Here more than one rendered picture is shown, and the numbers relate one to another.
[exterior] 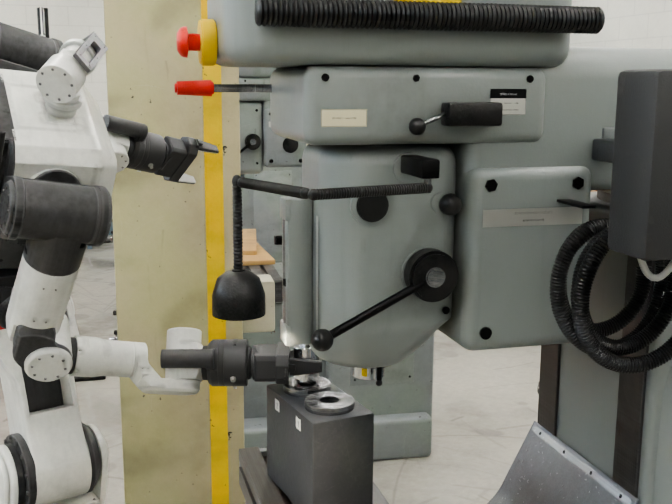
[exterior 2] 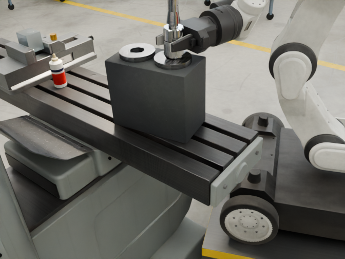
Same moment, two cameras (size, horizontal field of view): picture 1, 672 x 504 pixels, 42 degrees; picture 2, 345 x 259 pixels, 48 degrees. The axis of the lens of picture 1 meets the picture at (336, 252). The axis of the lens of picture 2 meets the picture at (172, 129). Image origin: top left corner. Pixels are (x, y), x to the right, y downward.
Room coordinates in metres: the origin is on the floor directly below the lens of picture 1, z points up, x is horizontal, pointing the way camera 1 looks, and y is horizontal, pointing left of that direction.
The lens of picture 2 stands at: (2.28, -0.44, 1.53)
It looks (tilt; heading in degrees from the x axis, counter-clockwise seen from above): 35 degrees down; 145
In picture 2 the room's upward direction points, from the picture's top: 3 degrees counter-clockwise
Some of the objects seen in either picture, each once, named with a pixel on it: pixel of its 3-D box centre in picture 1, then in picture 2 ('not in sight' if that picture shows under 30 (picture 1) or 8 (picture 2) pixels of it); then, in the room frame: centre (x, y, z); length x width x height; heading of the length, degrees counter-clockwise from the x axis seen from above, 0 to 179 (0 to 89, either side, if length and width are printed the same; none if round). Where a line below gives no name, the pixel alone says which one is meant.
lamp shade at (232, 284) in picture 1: (238, 291); not in sight; (1.16, 0.13, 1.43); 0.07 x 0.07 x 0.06
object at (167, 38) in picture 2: (306, 363); (173, 42); (1.60, 0.05, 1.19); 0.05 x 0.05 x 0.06
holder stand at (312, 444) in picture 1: (317, 442); (157, 89); (1.55, 0.03, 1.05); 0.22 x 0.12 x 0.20; 26
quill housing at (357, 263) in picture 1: (373, 250); not in sight; (1.26, -0.05, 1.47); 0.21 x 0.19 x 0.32; 15
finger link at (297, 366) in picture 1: (305, 367); (166, 37); (1.57, 0.06, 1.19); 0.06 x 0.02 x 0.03; 92
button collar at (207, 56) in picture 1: (207, 42); not in sight; (1.20, 0.17, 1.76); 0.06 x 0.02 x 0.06; 15
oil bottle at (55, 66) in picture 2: not in sight; (57, 70); (1.17, -0.09, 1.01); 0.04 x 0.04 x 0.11
